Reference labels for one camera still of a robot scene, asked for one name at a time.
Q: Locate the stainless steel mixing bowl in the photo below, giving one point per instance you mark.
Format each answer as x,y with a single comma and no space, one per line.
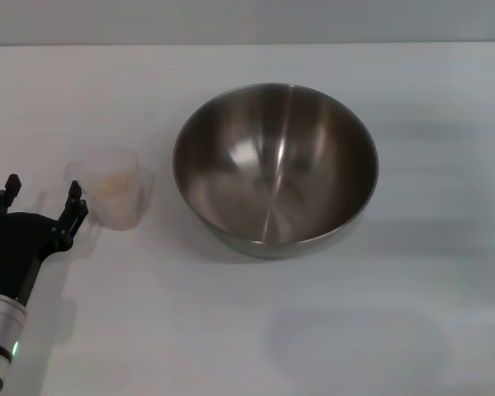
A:
272,173

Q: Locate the clear plastic measuring cup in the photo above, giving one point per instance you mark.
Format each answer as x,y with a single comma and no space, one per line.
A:
107,163

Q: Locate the uncooked white rice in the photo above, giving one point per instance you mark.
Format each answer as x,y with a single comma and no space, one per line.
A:
115,198

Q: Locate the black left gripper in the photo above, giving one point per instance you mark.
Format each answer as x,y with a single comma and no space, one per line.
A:
20,243

